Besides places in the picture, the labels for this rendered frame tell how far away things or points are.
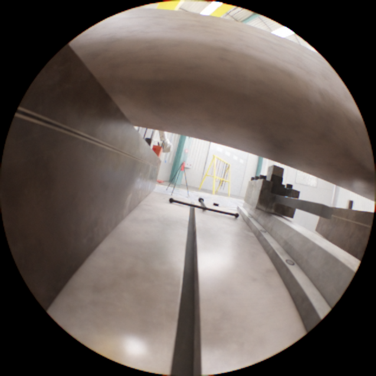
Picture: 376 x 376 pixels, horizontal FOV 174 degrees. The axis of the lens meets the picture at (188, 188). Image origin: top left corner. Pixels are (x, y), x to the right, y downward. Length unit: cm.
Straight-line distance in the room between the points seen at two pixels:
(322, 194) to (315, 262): 270
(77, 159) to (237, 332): 42
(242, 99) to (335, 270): 57
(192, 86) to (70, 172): 40
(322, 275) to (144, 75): 81
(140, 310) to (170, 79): 59
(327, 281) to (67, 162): 61
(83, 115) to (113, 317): 33
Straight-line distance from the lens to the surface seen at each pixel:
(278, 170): 111
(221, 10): 1116
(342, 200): 613
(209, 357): 26
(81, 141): 24
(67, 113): 21
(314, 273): 47
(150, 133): 222
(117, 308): 27
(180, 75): 45
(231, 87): 44
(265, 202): 91
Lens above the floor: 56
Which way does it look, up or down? 5 degrees down
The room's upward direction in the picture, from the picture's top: 14 degrees clockwise
